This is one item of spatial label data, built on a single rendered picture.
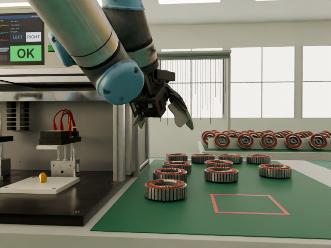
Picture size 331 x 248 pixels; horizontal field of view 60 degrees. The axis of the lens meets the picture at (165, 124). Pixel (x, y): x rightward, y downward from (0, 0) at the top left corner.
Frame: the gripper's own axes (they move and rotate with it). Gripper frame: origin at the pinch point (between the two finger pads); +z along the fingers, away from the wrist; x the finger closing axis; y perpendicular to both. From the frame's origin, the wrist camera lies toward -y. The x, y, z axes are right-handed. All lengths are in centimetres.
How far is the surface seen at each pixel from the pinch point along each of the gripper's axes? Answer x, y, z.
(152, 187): -1.4, 13.5, 8.7
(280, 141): 21, -106, 96
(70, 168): -33.5, 8.3, 10.7
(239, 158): 8, -41, 51
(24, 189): -30.0, 25.0, 0.6
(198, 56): -106, -330, 130
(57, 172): -37.3, 10.4, 11.2
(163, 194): 2.0, 14.4, 9.4
